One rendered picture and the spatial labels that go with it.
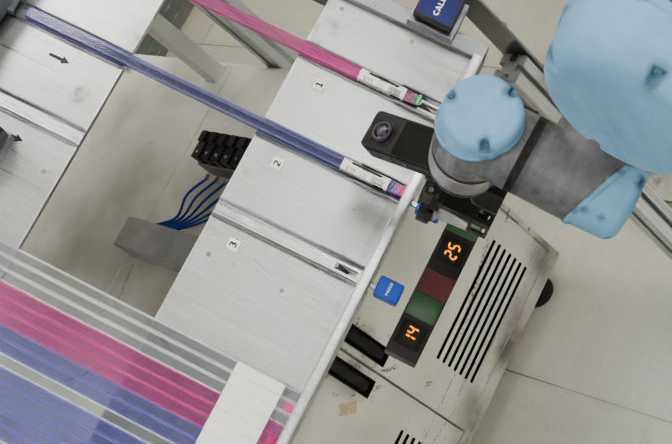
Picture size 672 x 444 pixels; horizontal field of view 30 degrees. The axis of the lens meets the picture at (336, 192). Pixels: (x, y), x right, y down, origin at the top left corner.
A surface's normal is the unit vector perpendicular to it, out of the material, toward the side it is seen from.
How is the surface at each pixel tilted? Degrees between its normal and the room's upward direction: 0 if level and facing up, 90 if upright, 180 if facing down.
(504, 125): 43
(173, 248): 0
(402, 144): 16
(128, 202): 0
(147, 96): 0
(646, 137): 82
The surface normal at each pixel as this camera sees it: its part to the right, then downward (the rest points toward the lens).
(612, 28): -0.50, -0.40
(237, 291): 0.00, -0.25
